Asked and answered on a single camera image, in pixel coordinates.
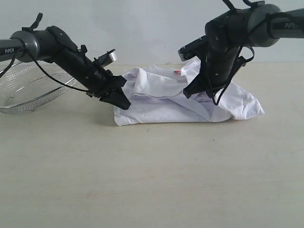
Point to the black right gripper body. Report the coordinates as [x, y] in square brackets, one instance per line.
[217, 69]

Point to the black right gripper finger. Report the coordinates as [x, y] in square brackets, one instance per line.
[198, 85]

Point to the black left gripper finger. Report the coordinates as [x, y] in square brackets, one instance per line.
[116, 97]
[118, 81]

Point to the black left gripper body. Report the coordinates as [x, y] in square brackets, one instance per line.
[96, 79]

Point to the white printed t-shirt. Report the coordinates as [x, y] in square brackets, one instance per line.
[156, 96]

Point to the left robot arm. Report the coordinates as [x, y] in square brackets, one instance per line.
[53, 45]

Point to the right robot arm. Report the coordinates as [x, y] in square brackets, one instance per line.
[260, 25]

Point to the metal mesh basket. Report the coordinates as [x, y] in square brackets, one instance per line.
[24, 88]

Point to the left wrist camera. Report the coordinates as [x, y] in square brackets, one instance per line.
[106, 59]

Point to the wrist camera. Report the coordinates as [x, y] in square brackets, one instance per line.
[106, 59]
[197, 48]

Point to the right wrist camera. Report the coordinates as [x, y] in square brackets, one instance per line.
[197, 48]

